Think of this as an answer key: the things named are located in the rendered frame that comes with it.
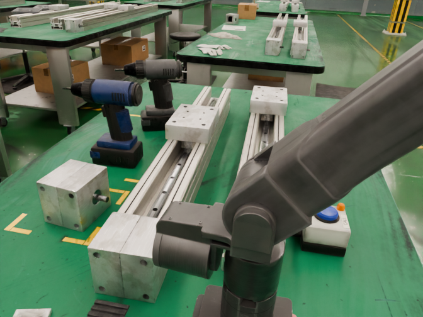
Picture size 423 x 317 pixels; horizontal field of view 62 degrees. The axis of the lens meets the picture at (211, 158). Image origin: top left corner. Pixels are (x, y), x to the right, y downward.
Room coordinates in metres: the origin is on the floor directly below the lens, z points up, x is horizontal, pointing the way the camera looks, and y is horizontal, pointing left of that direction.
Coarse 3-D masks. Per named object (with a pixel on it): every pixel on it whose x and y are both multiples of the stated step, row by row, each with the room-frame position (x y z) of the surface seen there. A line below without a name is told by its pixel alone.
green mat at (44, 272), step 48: (144, 96) 1.38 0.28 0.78; (192, 96) 1.40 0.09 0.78; (240, 96) 1.43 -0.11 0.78; (288, 96) 1.46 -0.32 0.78; (144, 144) 0.93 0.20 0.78; (240, 144) 0.96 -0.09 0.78; (0, 192) 0.65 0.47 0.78; (384, 192) 0.72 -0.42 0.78; (0, 240) 0.50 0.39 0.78; (48, 240) 0.50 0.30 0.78; (288, 240) 0.53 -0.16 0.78; (384, 240) 0.55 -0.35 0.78; (0, 288) 0.39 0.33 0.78; (48, 288) 0.39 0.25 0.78; (192, 288) 0.41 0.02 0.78; (288, 288) 0.42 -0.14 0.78; (336, 288) 0.42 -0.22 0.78; (384, 288) 0.42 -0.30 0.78
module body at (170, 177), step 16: (208, 96) 1.21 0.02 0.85; (224, 96) 1.16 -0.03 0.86; (224, 112) 1.10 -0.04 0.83; (176, 144) 0.78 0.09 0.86; (208, 144) 0.82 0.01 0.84; (160, 160) 0.68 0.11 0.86; (176, 160) 0.76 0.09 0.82; (192, 160) 0.69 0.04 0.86; (208, 160) 0.82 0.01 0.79; (144, 176) 0.61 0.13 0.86; (160, 176) 0.64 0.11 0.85; (176, 176) 0.66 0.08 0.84; (192, 176) 0.62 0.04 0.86; (144, 192) 0.55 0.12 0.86; (160, 192) 0.60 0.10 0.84; (176, 192) 0.56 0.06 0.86; (192, 192) 0.64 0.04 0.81; (128, 208) 0.50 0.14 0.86; (144, 208) 0.55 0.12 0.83; (160, 208) 0.54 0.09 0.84
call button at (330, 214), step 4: (328, 208) 0.54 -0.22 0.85; (332, 208) 0.54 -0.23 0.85; (320, 212) 0.53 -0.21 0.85; (324, 212) 0.53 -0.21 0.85; (328, 212) 0.53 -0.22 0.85; (332, 212) 0.53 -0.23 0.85; (336, 212) 0.53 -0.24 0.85; (320, 216) 0.53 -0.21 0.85; (324, 216) 0.52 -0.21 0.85; (328, 216) 0.52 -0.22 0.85; (332, 216) 0.52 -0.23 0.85; (336, 216) 0.52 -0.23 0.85; (328, 220) 0.52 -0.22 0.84; (332, 220) 0.52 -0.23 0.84
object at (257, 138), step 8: (256, 120) 0.95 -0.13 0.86; (280, 120) 0.96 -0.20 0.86; (248, 128) 0.89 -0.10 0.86; (256, 128) 0.89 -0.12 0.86; (264, 128) 0.96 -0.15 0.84; (272, 128) 0.99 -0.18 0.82; (280, 128) 0.90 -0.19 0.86; (248, 136) 0.83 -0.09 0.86; (256, 136) 0.87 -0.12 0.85; (264, 136) 0.90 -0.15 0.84; (272, 136) 0.93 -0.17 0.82; (280, 136) 0.84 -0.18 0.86; (248, 144) 0.79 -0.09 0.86; (256, 144) 0.87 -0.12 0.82; (264, 144) 0.85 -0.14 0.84; (248, 152) 0.74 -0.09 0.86; (256, 152) 0.82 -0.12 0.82; (240, 160) 0.70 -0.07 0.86; (224, 256) 0.45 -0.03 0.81; (224, 264) 0.46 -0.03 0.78
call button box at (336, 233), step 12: (312, 216) 0.53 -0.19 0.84; (312, 228) 0.50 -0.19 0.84; (324, 228) 0.50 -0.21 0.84; (336, 228) 0.50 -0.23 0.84; (348, 228) 0.50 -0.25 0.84; (300, 240) 0.53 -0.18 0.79; (312, 240) 0.50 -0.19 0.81; (324, 240) 0.50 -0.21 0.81; (336, 240) 0.50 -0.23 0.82; (348, 240) 0.49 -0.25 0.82; (324, 252) 0.50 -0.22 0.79; (336, 252) 0.50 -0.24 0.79
